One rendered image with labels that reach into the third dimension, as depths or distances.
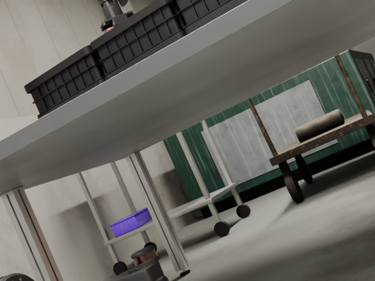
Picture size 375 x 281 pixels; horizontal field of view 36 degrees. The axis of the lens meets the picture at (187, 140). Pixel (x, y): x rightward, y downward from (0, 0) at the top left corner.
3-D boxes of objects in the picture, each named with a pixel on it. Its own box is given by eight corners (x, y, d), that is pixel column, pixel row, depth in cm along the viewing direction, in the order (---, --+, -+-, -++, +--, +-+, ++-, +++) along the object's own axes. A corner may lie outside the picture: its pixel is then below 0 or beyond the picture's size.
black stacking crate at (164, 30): (183, 33, 156) (166, -5, 156) (104, 80, 170) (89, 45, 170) (238, 34, 191) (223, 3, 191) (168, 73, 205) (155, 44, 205)
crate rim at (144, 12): (168, 1, 156) (165, -7, 156) (90, 52, 170) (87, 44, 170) (226, 8, 191) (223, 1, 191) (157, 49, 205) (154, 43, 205)
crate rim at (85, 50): (90, 52, 170) (87, 44, 170) (24, 94, 185) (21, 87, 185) (157, 49, 205) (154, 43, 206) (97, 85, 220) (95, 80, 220)
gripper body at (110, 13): (102, 33, 177) (92, 11, 177) (132, 22, 180) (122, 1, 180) (104, 27, 171) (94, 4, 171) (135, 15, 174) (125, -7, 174)
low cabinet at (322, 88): (256, 180, 713) (229, 120, 717) (404, 119, 638) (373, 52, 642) (196, 222, 524) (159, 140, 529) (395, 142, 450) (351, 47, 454)
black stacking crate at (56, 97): (103, 81, 170) (87, 46, 171) (37, 121, 184) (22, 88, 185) (167, 73, 205) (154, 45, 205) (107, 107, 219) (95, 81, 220)
